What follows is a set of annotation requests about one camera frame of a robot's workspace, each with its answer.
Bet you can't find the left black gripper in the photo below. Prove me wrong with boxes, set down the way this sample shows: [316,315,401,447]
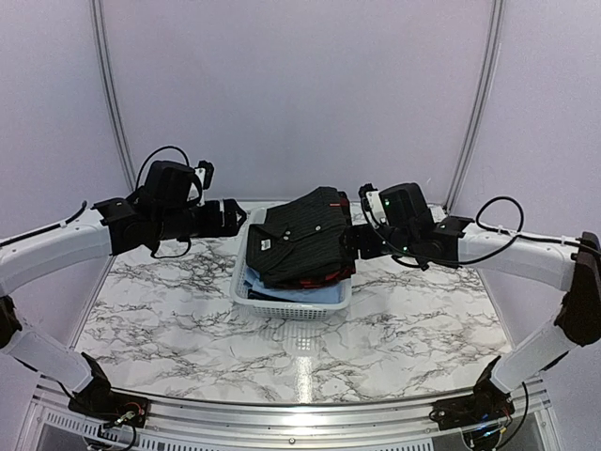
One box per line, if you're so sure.
[155,198,246,241]

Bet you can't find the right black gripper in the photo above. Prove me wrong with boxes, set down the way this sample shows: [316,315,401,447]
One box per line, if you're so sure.
[339,223,416,260]

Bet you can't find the black pinstriped long sleeve shirt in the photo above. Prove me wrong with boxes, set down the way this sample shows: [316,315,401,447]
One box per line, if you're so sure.
[245,187,356,289]

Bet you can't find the white plastic laundry basket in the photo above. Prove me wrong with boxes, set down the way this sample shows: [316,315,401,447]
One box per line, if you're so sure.
[230,208,352,319]

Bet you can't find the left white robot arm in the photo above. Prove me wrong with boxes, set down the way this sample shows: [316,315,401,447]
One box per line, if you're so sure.
[1,161,247,428]

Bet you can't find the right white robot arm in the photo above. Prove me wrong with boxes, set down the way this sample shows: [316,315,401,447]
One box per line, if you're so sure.
[349,182,600,430]

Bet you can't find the red black plaid shirt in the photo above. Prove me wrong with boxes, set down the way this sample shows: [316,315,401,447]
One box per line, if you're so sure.
[282,187,355,288]

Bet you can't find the light blue shirt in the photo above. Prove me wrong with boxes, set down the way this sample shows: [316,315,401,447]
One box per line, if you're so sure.
[243,268,342,304]

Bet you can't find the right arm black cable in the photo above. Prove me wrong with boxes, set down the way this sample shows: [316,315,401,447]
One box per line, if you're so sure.
[392,195,583,272]

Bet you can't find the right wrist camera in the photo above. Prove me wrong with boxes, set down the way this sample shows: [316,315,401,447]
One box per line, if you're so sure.
[359,183,389,226]

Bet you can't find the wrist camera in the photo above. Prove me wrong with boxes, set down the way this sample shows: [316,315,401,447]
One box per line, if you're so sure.
[359,183,389,226]
[193,160,215,205]

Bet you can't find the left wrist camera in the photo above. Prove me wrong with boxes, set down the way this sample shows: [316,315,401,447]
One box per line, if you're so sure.
[193,160,215,205]

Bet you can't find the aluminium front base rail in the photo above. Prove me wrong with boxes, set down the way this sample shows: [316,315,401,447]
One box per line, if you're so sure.
[13,373,560,451]

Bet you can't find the left aluminium frame post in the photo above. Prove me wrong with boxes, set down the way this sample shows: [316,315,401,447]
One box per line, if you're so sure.
[89,0,137,191]

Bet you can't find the aluminium frame post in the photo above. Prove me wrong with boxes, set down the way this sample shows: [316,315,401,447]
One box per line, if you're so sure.
[89,0,137,191]
[443,0,506,212]

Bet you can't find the right aluminium frame post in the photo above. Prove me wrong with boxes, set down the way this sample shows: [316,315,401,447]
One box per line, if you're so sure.
[443,0,506,212]

